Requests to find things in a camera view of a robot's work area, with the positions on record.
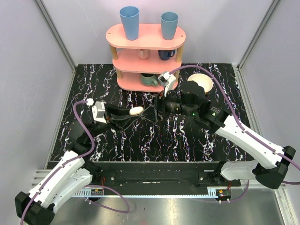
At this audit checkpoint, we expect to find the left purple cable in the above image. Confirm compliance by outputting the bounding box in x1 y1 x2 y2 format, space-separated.
18 99 131 225

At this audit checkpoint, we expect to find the aluminium frame rail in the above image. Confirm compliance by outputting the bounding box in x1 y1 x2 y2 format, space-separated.
30 169 291 225

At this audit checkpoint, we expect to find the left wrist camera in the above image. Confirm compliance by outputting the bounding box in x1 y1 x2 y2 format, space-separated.
92 101 105 118

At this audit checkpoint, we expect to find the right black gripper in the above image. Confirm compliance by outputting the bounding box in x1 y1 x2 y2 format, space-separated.
140 85 197 123

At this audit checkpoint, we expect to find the pink ceramic mug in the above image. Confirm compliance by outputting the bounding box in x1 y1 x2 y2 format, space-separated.
137 49 150 60

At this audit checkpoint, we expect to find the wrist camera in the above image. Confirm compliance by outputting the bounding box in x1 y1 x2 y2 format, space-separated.
92 101 105 118
157 72 176 97

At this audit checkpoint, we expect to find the large blue plastic cup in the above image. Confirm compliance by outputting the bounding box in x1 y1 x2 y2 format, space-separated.
120 6 139 41

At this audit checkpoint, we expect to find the green speckled ceramic mug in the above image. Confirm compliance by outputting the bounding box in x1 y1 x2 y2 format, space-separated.
140 73 158 87

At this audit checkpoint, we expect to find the dark blue ceramic mug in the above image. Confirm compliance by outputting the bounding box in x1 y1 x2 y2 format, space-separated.
158 50 176 60

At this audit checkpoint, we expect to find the pink three-tier wooden shelf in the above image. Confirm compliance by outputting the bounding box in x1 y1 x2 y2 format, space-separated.
106 23 186 92

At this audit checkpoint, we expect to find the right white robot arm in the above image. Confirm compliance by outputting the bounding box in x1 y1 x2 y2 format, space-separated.
145 79 296 189

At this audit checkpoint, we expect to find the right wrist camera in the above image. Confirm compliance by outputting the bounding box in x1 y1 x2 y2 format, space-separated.
157 72 176 97

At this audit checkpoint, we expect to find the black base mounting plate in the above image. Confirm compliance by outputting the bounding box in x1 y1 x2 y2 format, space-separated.
95 162 246 197

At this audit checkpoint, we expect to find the small blue plastic cup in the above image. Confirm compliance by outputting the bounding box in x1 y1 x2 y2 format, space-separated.
161 12 179 40

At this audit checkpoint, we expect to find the cream earbud charging case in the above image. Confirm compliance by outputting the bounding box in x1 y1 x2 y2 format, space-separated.
129 106 144 115

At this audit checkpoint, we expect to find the cream bowl with dark rim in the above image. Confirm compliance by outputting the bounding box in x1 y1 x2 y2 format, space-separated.
187 73 213 94

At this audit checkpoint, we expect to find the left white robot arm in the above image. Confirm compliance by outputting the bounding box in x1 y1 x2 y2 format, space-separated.
15 99 144 225

